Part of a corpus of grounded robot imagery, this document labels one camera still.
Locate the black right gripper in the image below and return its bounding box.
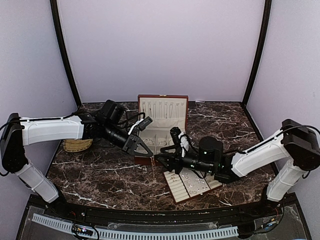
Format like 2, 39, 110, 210
154, 144, 215, 175

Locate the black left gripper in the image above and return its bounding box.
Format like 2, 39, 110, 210
103, 121, 153, 157

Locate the red jewelry tray insert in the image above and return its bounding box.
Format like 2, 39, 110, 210
163, 168, 223, 204

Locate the red wooden jewelry box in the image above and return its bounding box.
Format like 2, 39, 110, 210
137, 94, 189, 155

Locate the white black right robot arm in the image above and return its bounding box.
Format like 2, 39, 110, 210
154, 119, 320, 217

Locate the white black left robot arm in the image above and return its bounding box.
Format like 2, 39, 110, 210
0, 99, 153, 218

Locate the woven bamboo tray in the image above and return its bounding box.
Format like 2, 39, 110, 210
62, 139, 93, 153

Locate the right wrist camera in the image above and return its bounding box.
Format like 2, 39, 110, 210
170, 127, 190, 158

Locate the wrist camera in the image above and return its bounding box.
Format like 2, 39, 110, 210
128, 116, 153, 135
170, 127, 190, 158

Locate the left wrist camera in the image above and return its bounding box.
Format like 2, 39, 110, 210
128, 116, 153, 135

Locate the white slotted cable duct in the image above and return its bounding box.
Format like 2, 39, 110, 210
31, 213, 239, 240

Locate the black front table rail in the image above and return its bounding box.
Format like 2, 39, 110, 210
51, 202, 263, 225

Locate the left black frame post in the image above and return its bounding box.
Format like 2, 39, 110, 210
49, 0, 82, 108

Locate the black frame post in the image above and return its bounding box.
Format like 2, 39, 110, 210
49, 0, 82, 108
241, 0, 272, 109

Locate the right black frame post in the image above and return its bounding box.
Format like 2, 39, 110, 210
241, 0, 272, 109

